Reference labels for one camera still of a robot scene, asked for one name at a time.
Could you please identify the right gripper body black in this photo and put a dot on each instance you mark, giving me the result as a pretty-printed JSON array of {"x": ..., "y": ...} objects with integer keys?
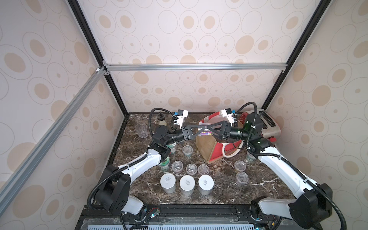
[{"x": 225, "y": 131}]

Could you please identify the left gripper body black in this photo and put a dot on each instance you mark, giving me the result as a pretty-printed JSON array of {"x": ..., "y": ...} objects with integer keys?
[{"x": 177, "y": 135}]

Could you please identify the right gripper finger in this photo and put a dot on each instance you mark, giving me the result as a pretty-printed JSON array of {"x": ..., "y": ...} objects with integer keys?
[
  {"x": 217, "y": 125},
  {"x": 220, "y": 133}
]

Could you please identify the red burlap canvas bag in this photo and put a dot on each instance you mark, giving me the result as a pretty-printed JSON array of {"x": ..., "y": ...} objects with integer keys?
[{"x": 213, "y": 150}]

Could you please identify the seed jar green label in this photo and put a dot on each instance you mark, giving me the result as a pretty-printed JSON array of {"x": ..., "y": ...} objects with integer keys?
[{"x": 187, "y": 150}]

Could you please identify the wide jar purple flower label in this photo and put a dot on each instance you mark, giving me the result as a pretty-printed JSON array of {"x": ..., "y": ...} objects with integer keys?
[{"x": 165, "y": 165}]

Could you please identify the seed jar yellow label back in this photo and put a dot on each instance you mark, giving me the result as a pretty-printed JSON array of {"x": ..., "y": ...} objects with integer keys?
[{"x": 250, "y": 158}]

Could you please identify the small jar red label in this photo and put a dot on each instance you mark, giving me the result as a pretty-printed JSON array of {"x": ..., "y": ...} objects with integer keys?
[{"x": 177, "y": 167}]

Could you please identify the seed jar red label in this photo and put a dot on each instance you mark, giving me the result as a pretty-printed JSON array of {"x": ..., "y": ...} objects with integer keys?
[{"x": 239, "y": 166}]

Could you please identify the seed jar orange label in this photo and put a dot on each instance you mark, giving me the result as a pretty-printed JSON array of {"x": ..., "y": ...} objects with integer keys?
[{"x": 191, "y": 169}]

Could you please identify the wide jar dark lid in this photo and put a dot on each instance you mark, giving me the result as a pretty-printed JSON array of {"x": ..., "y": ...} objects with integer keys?
[{"x": 205, "y": 184}]

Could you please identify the wide jar white bottom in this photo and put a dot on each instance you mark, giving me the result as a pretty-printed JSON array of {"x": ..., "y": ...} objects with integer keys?
[{"x": 187, "y": 185}]

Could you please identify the wide jar pineapple lid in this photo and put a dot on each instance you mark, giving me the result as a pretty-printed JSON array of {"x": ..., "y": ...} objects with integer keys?
[{"x": 172, "y": 147}]

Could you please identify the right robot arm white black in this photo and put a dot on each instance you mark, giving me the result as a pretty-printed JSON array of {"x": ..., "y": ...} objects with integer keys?
[{"x": 312, "y": 203}]

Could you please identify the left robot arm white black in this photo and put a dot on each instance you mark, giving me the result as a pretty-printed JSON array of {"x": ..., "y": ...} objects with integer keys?
[{"x": 112, "y": 191}]

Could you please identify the glass sugar jar black lid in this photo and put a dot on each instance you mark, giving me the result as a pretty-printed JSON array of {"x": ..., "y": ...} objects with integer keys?
[{"x": 161, "y": 118}]

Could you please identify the red silver toaster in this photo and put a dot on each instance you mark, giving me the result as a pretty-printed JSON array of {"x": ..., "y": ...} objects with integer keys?
[{"x": 266, "y": 126}]

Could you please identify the clear plastic cup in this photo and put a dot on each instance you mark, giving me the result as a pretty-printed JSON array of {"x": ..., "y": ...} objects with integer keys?
[{"x": 141, "y": 130}]

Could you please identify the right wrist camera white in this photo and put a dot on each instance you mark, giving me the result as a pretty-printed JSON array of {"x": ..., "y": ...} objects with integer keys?
[{"x": 229, "y": 115}]

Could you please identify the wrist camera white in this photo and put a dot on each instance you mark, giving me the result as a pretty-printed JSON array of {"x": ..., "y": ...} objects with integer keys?
[
  {"x": 229, "y": 115},
  {"x": 179, "y": 117}
]

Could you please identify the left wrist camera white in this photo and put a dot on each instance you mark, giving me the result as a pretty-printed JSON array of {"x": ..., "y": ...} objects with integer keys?
[{"x": 179, "y": 117}]

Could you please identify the horizontal aluminium rail back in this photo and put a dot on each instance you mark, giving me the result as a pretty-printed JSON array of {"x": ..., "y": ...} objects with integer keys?
[{"x": 199, "y": 67}]

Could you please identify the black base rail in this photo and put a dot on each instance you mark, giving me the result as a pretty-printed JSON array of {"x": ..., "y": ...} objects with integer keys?
[{"x": 187, "y": 217}]

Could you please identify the aluminium rail left wall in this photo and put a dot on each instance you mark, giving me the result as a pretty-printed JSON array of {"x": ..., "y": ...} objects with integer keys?
[{"x": 21, "y": 175}]

